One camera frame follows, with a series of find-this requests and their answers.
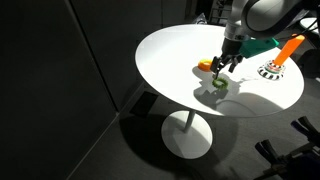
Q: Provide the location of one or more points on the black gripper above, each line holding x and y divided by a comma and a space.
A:
230, 52

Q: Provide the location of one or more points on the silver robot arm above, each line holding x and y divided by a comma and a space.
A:
259, 19

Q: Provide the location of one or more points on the white round table base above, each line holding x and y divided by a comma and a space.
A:
186, 134

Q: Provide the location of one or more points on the black floor mat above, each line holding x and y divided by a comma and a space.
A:
143, 105

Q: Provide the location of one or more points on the orange peg ring holder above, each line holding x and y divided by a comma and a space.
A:
274, 69

